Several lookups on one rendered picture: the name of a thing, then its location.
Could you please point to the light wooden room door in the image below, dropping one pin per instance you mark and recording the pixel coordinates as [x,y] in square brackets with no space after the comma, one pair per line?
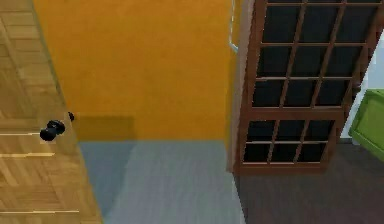
[30,100]

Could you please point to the black round door knob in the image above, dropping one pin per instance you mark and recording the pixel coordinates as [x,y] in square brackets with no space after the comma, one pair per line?
[52,130]

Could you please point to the brown wooden lattice shelf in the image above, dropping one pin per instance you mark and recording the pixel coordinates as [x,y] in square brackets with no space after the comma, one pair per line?
[293,93]

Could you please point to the green box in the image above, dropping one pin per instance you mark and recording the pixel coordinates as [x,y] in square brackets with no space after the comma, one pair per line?
[370,123]

